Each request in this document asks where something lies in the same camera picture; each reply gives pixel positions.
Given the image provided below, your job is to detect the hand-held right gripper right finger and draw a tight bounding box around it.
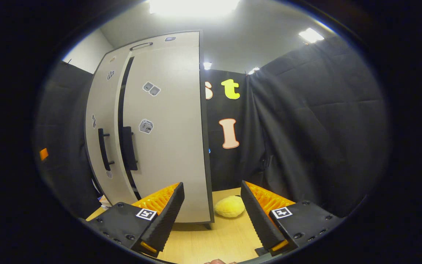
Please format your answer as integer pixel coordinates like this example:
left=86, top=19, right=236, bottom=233
left=240, top=180, right=345, bottom=256

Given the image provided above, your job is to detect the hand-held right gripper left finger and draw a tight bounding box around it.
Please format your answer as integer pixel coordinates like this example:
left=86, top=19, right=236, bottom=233
left=83, top=182, right=185, bottom=257

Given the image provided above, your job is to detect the white shoe cabinet door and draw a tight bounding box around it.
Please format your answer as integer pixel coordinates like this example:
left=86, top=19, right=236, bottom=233
left=114, top=46, right=211, bottom=223
left=85, top=51, right=138, bottom=206

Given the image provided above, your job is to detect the white shoe cabinet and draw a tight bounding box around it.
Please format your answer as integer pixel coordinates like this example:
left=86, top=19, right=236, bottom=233
left=84, top=30, right=215, bottom=230

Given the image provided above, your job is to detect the yellow plush ball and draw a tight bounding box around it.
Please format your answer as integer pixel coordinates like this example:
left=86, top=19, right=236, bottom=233
left=214, top=195, right=246, bottom=219

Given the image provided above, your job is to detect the long ceiling light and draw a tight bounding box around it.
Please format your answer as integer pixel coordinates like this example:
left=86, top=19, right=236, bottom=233
left=149, top=0, right=241, bottom=18

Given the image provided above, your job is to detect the black door handle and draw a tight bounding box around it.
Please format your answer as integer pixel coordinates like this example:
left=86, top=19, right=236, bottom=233
left=122, top=126, right=138, bottom=171
left=98, top=128, right=115, bottom=172

